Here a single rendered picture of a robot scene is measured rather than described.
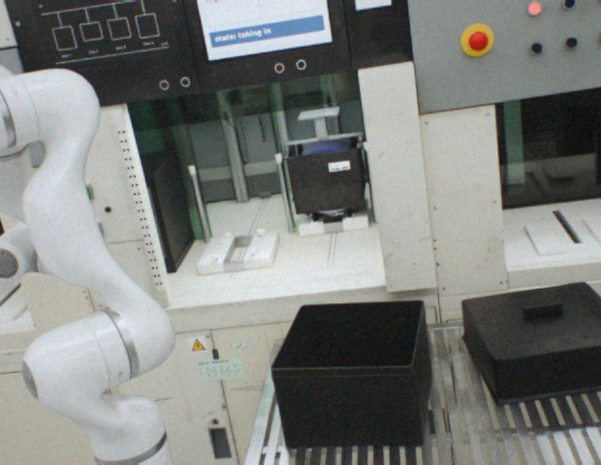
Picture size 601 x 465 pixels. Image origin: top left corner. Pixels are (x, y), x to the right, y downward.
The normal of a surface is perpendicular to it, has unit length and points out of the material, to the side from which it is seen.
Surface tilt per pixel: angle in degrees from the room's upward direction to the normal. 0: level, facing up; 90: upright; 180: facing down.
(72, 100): 76
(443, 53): 90
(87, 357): 69
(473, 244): 90
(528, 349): 0
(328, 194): 90
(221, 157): 90
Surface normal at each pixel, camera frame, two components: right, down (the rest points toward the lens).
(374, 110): -0.09, 0.35
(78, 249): 0.40, 0.06
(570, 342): -0.16, -0.93
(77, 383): 0.56, 0.17
